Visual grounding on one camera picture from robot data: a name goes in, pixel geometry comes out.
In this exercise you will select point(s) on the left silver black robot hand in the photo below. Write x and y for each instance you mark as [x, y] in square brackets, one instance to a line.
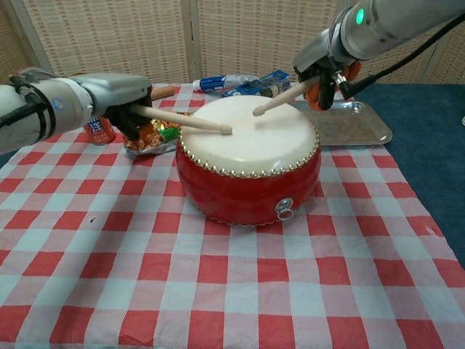
[116, 89]

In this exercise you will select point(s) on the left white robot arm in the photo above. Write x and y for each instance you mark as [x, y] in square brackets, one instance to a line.
[36, 109]

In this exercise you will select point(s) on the blue cling film box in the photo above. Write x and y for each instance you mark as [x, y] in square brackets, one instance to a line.
[272, 83]

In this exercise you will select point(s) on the dark blue table cover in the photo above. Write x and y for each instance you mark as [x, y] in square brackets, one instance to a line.
[417, 116]

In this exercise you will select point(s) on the wooden rolling pin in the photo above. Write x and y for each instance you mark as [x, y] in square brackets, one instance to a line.
[163, 92]

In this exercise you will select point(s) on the red white checkered tablecloth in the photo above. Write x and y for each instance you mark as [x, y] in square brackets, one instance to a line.
[218, 283]

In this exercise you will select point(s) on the wooden drumstick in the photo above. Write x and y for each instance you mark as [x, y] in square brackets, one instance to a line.
[189, 120]
[279, 98]

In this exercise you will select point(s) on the green orange snack bag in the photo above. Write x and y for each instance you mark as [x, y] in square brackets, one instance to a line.
[160, 143]

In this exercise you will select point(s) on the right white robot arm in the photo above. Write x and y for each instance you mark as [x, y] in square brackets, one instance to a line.
[392, 22]

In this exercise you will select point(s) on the orange soda can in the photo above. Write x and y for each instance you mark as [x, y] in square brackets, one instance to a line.
[101, 132]

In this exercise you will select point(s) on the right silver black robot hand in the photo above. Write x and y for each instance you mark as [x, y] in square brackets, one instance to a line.
[316, 54]

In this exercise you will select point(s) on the woven folding screen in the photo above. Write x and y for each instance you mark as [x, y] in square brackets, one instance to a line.
[236, 36]

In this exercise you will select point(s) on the blue white toothpaste tube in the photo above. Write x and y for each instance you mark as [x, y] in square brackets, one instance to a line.
[212, 83]

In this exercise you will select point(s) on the stainless steel tray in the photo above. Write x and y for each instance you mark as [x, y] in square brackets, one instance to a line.
[352, 123]

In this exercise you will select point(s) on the red drum with white skin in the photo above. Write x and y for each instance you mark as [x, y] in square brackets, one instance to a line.
[247, 141]

